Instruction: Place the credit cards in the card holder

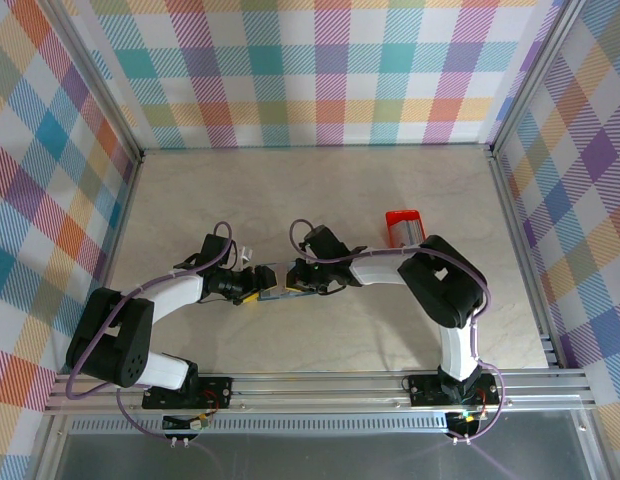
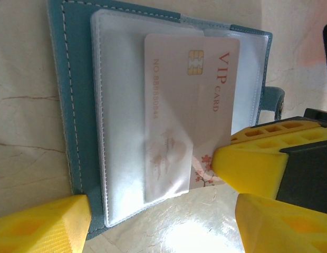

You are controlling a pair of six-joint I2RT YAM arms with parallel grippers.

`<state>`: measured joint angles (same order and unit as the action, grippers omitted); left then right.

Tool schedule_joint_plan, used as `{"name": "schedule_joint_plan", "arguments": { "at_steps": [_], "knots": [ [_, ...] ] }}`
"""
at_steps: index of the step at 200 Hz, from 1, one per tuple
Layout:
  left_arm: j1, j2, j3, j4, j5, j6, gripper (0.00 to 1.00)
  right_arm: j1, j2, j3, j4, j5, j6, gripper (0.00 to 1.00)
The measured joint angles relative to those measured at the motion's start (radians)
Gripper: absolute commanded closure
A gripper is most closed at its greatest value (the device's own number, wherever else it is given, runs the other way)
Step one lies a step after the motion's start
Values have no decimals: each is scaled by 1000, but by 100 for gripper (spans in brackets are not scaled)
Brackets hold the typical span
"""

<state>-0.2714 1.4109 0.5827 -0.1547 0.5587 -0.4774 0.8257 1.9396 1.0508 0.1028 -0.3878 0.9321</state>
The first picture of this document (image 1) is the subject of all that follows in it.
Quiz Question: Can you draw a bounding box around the blue card holder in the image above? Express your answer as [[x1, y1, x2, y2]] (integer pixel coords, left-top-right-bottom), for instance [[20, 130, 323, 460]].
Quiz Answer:
[[256, 260, 319, 302]]

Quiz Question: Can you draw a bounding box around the silver credit card stack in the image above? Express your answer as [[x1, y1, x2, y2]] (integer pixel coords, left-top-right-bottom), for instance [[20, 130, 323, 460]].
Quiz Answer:
[[389, 217, 424, 246]]

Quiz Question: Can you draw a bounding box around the red card box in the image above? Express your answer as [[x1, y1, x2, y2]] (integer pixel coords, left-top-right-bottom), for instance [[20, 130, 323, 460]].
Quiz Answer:
[[384, 208, 426, 247]]

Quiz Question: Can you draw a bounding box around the grey metal panel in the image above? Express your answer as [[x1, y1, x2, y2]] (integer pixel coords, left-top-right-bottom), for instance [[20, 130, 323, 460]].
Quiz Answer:
[[54, 432, 591, 480]]

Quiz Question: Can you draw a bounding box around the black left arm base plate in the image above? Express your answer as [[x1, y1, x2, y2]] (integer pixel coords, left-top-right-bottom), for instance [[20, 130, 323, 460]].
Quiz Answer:
[[141, 375, 235, 411]]

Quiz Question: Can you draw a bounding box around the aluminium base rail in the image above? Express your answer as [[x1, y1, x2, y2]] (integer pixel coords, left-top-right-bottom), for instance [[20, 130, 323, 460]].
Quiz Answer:
[[43, 368, 597, 417]]

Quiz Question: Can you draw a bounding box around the aluminium side rail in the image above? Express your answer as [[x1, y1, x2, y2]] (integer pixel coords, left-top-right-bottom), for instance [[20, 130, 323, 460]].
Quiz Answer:
[[488, 149, 561, 370], [79, 152, 145, 374]]

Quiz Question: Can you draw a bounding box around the thin aluminium back rail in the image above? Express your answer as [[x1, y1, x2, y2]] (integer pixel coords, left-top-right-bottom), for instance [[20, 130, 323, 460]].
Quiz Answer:
[[139, 143, 494, 153]]

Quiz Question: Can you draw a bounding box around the slotted metal cable duct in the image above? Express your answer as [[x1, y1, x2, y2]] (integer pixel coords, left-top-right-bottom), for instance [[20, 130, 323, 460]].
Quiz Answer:
[[69, 417, 456, 437]]

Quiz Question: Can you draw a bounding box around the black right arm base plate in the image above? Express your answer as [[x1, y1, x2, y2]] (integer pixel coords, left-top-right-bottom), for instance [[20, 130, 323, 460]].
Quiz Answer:
[[407, 372, 502, 407]]

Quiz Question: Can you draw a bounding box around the aluminium frame post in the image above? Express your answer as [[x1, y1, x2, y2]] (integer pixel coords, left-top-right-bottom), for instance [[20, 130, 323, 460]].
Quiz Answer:
[[487, 0, 589, 159], [48, 0, 145, 164]]

